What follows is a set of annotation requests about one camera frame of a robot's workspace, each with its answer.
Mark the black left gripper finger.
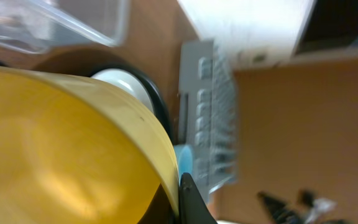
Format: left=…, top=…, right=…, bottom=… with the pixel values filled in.
left=179, top=172, right=218, bottom=224

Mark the light blue cup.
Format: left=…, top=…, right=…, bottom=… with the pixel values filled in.
left=174, top=144, right=194, bottom=179

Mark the clear plastic waste bin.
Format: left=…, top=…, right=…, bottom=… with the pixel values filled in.
left=0, top=0, right=131, bottom=54

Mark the grey dishwasher rack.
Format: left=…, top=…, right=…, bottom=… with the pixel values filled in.
left=178, top=40, right=238, bottom=202

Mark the yellow bowl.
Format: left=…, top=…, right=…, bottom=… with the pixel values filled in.
left=0, top=67, right=179, bottom=223

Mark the grey round plate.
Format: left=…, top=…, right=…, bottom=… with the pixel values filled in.
left=91, top=68, right=154, bottom=113

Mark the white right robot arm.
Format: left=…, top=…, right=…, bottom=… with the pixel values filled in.
left=257, top=190, right=352, bottom=224

